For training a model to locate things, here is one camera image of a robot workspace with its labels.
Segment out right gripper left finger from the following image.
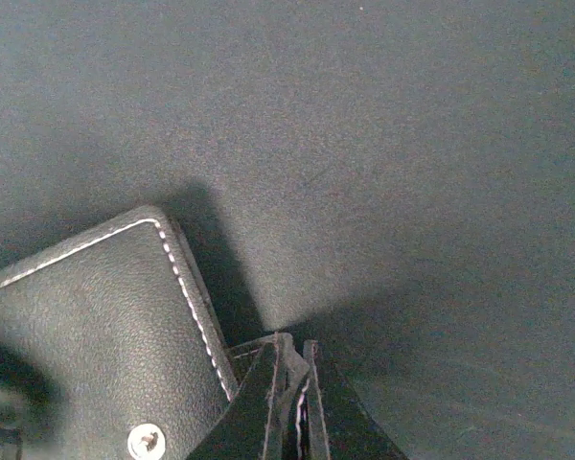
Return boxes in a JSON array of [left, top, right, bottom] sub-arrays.
[[189, 333, 297, 459]]

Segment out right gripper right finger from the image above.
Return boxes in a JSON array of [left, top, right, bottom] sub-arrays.
[[296, 340, 406, 460]]

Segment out black leather card holder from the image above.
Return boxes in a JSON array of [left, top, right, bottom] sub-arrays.
[[0, 204, 312, 460]]

